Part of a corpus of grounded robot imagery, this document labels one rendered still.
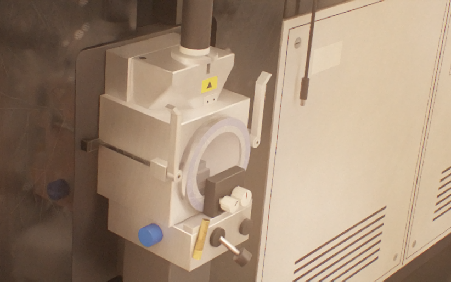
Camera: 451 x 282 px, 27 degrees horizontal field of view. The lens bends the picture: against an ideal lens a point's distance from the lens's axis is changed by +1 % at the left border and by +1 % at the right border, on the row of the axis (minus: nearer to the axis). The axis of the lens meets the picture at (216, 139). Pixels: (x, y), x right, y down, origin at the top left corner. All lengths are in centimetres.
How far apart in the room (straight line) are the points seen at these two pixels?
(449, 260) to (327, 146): 59
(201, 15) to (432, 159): 74
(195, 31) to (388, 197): 64
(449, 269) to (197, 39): 97
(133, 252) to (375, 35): 46
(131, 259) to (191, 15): 25
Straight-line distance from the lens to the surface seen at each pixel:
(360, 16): 113
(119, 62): 80
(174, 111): 74
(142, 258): 87
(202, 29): 78
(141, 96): 79
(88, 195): 85
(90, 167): 84
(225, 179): 80
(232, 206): 80
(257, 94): 83
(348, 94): 116
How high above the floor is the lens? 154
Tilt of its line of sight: 23 degrees down
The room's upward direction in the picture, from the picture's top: 5 degrees clockwise
